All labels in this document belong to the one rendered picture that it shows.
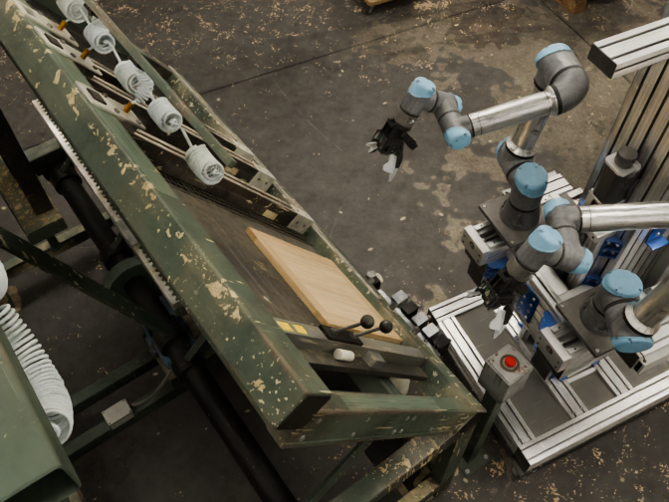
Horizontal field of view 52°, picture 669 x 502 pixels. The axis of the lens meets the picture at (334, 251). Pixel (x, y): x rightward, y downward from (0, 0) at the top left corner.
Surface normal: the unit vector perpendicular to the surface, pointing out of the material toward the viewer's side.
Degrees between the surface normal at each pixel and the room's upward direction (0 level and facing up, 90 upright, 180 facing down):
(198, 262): 35
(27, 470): 0
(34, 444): 0
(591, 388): 0
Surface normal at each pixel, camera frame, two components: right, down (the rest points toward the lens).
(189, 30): 0.00, -0.58
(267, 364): -0.47, -0.20
